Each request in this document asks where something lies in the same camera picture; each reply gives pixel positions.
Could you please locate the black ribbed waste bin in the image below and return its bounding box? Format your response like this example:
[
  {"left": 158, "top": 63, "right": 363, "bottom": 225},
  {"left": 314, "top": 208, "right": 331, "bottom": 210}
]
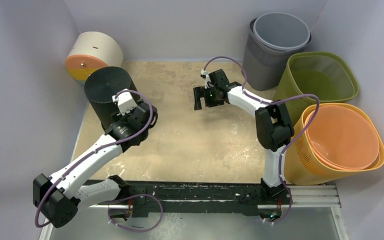
[{"left": 84, "top": 66, "right": 137, "bottom": 130}]

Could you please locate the light grey smooth bucket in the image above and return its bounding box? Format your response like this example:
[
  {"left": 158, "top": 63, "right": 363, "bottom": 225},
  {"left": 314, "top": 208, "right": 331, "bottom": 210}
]
[{"left": 252, "top": 12, "right": 311, "bottom": 51}]

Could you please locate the olive green waste bin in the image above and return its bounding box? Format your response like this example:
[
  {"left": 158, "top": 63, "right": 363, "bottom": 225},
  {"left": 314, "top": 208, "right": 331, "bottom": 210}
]
[{"left": 272, "top": 51, "right": 360, "bottom": 124}]

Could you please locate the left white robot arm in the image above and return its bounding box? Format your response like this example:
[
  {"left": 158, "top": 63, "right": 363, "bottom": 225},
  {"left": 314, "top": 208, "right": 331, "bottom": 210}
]
[{"left": 32, "top": 101, "right": 158, "bottom": 228}]

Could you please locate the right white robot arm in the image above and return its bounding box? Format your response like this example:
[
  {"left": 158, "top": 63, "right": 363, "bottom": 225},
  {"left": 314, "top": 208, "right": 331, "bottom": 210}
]
[{"left": 193, "top": 69, "right": 294, "bottom": 188}]

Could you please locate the dark grey mesh bin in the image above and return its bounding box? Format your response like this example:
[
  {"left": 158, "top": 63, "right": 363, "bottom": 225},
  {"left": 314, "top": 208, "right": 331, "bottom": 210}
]
[{"left": 242, "top": 19, "right": 312, "bottom": 91}]

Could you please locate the cream three-drawer mini cabinet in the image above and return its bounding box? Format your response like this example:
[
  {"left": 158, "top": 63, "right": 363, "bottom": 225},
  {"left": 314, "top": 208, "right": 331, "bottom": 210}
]
[{"left": 65, "top": 31, "right": 124, "bottom": 84}]

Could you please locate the orange smooth bucket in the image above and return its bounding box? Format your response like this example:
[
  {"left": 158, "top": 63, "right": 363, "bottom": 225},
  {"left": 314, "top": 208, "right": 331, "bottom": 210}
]
[{"left": 302, "top": 103, "right": 380, "bottom": 171}]

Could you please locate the yellow mesh waste bin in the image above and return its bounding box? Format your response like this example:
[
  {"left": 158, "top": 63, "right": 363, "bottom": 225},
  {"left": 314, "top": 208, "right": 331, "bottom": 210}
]
[{"left": 283, "top": 103, "right": 384, "bottom": 185}]

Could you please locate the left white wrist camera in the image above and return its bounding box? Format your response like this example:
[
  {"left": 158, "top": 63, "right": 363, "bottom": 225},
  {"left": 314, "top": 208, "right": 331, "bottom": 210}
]
[{"left": 112, "top": 91, "right": 138, "bottom": 116}]

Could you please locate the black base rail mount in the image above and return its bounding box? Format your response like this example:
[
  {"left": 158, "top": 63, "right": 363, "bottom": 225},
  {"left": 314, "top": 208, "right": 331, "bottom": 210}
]
[{"left": 96, "top": 180, "right": 294, "bottom": 219}]

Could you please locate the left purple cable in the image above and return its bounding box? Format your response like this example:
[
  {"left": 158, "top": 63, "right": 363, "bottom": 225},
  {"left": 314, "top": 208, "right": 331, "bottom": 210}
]
[{"left": 34, "top": 89, "right": 164, "bottom": 233}]

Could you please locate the purple cable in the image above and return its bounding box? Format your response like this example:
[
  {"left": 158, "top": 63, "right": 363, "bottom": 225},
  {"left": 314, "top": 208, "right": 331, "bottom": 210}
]
[
  {"left": 34, "top": 89, "right": 164, "bottom": 233},
  {"left": 201, "top": 56, "right": 321, "bottom": 226}
]

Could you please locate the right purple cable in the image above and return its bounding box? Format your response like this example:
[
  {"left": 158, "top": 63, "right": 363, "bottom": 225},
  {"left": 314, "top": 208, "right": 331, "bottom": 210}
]
[{"left": 201, "top": 56, "right": 321, "bottom": 226}]

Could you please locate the aluminium frame rail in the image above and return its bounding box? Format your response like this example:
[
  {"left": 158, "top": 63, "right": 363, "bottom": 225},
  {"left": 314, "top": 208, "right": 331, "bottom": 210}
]
[{"left": 40, "top": 180, "right": 341, "bottom": 239}]

